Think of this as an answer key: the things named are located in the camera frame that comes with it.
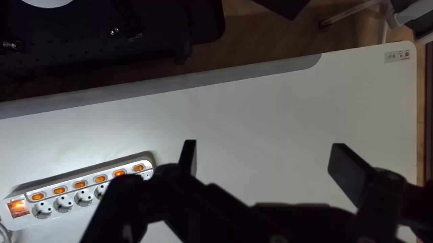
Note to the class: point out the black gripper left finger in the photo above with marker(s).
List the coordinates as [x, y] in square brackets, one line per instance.
[188, 155]

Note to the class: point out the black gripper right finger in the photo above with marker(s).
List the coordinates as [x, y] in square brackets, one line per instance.
[356, 173]

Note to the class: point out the white power strip orange switches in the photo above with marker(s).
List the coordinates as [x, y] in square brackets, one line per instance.
[68, 204]

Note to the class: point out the small white table sticker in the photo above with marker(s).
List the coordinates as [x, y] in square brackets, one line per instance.
[396, 55]

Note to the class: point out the grey metal chair leg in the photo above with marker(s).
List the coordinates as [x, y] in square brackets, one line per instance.
[352, 12]

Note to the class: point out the dark chair seat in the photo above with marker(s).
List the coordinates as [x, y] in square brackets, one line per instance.
[281, 7]

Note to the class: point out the white round object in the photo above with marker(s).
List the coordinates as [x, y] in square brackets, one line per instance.
[47, 3]

